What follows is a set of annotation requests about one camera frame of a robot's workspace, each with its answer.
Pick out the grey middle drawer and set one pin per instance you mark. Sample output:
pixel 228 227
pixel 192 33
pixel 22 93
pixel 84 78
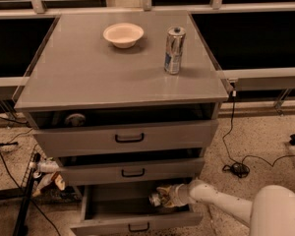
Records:
pixel 131 171

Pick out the grey bottom drawer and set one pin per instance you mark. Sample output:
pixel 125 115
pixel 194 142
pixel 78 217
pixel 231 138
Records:
pixel 125 208

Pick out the grey top drawer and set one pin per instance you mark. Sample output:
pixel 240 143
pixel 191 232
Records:
pixel 126 138

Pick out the silver blue energy drink can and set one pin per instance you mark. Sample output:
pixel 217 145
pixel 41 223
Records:
pixel 174 50

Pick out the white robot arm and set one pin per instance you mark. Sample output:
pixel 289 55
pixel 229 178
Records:
pixel 270 213

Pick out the black stand pole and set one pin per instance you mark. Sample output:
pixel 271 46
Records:
pixel 20 228

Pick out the metal window railing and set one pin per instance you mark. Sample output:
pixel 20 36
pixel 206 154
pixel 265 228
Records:
pixel 88 9

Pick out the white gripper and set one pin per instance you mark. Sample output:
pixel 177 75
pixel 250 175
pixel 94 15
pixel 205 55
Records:
pixel 181 195

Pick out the round object in top drawer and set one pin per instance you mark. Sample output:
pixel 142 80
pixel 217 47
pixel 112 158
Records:
pixel 75 120

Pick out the grey drawer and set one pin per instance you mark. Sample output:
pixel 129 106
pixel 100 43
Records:
pixel 125 208
pixel 126 138
pixel 131 171

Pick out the white paper bowl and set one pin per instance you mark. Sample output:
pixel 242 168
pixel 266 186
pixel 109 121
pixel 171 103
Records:
pixel 124 35

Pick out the grey drawer cabinet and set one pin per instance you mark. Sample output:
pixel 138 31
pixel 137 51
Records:
pixel 79 71

